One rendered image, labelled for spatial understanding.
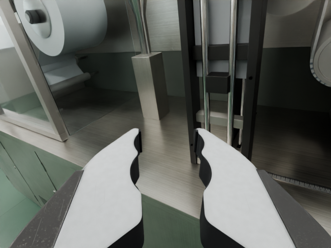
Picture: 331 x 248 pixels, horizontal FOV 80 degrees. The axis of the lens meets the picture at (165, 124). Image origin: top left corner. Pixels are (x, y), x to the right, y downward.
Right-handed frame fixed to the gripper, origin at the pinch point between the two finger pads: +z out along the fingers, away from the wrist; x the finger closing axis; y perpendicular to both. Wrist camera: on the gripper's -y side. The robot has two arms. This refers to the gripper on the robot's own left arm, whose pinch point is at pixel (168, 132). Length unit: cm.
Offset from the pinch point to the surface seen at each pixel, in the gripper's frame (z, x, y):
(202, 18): 33.9, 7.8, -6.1
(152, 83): 66, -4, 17
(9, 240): 78, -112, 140
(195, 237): 21, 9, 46
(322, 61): 32.6, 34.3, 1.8
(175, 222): 24, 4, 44
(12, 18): 58, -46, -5
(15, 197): 121, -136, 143
